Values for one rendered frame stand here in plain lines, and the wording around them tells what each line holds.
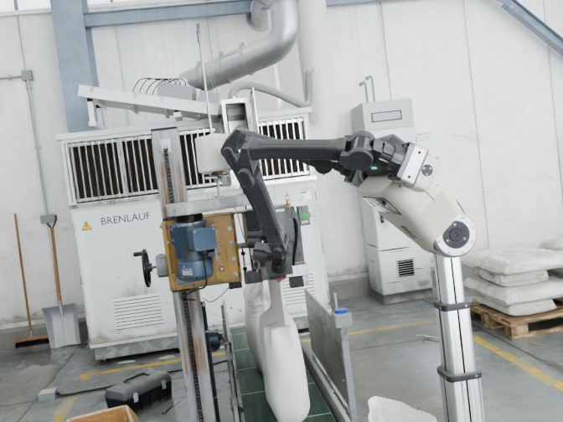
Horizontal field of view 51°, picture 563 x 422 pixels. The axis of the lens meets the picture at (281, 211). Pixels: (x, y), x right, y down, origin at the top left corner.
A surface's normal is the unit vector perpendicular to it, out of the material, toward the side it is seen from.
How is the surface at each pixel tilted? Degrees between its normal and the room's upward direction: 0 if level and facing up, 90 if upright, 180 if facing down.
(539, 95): 90
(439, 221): 115
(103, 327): 90
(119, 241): 90
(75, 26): 90
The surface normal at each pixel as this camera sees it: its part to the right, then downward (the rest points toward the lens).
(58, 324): 0.09, -0.20
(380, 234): 0.13, 0.04
